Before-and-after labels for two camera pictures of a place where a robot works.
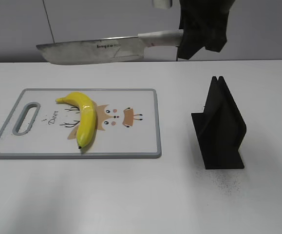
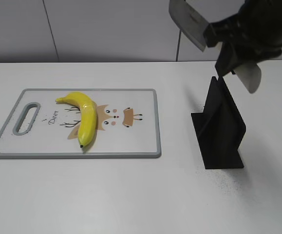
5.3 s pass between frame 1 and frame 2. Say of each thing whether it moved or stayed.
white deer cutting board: stayed
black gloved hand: moved
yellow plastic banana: stayed
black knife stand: stayed
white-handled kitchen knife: moved
